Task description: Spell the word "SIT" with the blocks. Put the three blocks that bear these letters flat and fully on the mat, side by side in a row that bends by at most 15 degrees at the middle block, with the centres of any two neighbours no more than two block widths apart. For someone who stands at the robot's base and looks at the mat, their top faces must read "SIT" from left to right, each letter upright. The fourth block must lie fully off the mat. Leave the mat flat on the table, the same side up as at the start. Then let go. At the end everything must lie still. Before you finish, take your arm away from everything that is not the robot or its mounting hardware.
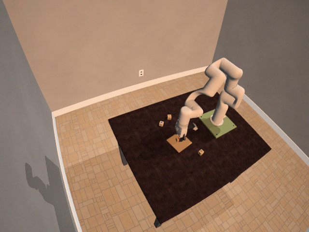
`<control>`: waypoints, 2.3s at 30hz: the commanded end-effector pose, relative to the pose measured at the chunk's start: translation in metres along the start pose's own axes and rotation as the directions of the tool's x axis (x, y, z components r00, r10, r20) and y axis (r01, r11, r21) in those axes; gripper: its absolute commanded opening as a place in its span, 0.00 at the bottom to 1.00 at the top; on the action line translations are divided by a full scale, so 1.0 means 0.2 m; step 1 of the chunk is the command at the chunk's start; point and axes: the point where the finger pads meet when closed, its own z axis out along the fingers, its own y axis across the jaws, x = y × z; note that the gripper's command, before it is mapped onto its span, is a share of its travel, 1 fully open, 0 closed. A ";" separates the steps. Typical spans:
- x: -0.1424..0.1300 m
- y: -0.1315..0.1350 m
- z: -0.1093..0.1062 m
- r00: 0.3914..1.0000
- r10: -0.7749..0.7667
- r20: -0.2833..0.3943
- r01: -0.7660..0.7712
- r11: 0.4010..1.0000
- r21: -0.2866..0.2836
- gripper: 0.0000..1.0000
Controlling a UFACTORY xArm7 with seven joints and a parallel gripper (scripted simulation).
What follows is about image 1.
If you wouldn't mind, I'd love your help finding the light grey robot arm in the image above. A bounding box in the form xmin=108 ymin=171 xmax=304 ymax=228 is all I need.
xmin=178 ymin=58 xmax=245 ymax=130

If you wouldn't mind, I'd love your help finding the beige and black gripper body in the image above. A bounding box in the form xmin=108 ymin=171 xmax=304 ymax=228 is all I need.
xmin=175 ymin=121 xmax=188 ymax=138

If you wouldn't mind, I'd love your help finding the orange flat mat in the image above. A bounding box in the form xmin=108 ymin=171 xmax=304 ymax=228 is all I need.
xmin=167 ymin=134 xmax=192 ymax=153

